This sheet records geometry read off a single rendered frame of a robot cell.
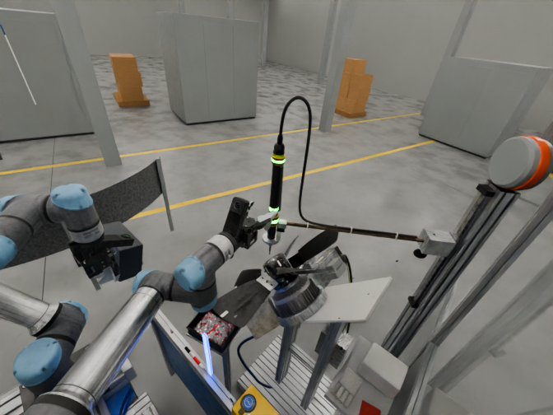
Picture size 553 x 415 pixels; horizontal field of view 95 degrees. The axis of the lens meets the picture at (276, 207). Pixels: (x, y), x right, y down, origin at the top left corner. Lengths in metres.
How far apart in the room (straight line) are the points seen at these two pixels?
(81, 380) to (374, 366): 1.11
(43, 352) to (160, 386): 1.32
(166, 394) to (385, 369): 1.54
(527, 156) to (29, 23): 6.50
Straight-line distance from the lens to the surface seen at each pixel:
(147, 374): 2.43
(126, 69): 8.67
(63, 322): 1.22
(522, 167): 0.99
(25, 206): 0.85
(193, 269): 0.64
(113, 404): 1.41
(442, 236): 1.12
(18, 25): 6.52
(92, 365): 0.63
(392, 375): 1.41
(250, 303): 1.15
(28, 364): 1.17
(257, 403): 1.13
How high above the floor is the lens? 2.15
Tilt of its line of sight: 35 degrees down
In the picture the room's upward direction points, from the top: 6 degrees clockwise
